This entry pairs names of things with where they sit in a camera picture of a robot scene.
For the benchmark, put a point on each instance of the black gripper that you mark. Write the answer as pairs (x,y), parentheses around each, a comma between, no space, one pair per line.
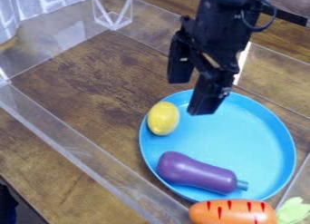
(206,44)

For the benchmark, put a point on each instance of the purple toy eggplant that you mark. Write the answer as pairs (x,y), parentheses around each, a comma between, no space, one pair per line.
(179,169)

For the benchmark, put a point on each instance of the yellow toy lemon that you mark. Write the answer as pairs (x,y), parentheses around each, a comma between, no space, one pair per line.
(163,118)

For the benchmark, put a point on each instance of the blue round plate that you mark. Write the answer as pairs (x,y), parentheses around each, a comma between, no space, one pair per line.
(242,138)

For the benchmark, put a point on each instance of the black bar in background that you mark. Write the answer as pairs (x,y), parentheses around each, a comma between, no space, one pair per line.
(292,18)

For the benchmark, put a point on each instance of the orange toy carrot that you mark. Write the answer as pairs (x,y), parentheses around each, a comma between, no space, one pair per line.
(232,212)

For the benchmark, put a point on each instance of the white patterned curtain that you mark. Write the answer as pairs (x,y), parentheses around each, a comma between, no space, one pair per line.
(19,10)

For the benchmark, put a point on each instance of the green carrot leaves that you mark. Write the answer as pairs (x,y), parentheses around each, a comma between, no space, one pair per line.
(292,211)

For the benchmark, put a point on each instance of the clear acrylic enclosure wall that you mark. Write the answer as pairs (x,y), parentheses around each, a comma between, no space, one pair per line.
(81,73)

